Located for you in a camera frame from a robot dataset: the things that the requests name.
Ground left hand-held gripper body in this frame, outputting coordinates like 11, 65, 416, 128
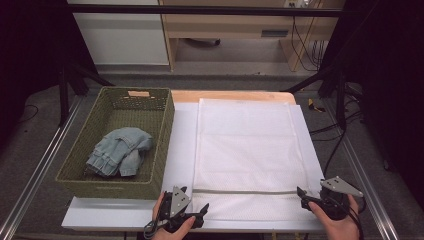
158, 185, 201, 233

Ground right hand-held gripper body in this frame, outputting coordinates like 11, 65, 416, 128
319, 176, 364, 221

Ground white mesh laundry bag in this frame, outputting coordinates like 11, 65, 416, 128
191, 97, 316, 222

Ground light blue denim jeans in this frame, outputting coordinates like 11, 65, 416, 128
85, 127, 155, 178

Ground green woven basket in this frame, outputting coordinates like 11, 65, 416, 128
55, 86, 176, 200

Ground person's left hand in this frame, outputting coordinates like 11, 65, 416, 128
151, 192, 197, 240

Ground person's right hand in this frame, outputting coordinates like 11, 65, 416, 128
308, 195, 361, 240

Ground white board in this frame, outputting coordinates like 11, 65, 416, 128
61, 101, 334, 233

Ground yellow and black tool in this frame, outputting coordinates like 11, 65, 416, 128
307, 97, 327, 113

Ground black metal stand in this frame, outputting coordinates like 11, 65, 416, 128
281, 64, 348, 130
57, 62, 115, 127

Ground black curtain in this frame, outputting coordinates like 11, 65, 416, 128
319, 0, 424, 211
0, 0, 98, 151

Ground dark chair base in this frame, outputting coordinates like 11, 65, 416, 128
184, 37, 222, 48

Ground white cabinet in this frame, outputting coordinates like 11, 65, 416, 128
66, 0, 170, 66

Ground light wooden desk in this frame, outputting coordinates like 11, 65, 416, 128
158, 0, 346, 73

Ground white power strip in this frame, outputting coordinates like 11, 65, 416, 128
283, 0, 312, 9

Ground black horizontal bar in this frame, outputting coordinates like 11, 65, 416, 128
68, 4, 361, 18

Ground aluminium rail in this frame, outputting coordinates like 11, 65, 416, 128
321, 99, 401, 240
0, 98, 83, 240

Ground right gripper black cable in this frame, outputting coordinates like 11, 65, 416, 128
346, 196, 367, 240

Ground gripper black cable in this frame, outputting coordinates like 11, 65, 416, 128
143, 216, 168, 240
346, 196, 367, 240

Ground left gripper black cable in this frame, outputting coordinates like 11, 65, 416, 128
143, 216, 168, 240

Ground hanging black cables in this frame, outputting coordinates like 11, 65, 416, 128
290, 15, 330, 73

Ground thin black floor cable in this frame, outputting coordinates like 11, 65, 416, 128
18, 104, 40, 125

